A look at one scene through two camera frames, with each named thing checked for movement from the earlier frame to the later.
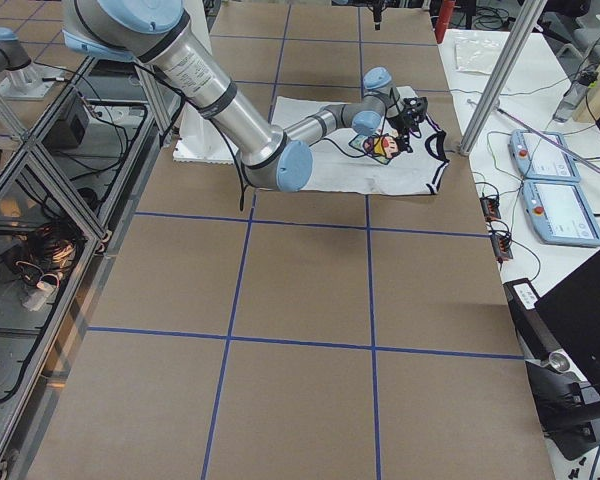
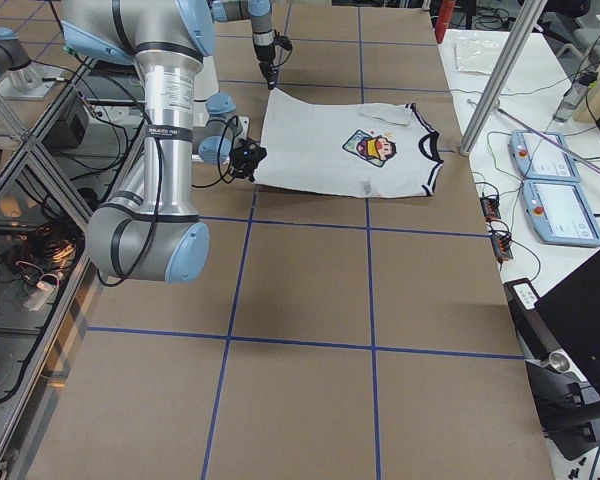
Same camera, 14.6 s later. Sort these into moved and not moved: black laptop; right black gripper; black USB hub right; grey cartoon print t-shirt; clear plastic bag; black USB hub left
Moved: grey cartoon print t-shirt; right black gripper
Not moved: black USB hub left; black USB hub right; black laptop; clear plastic bag
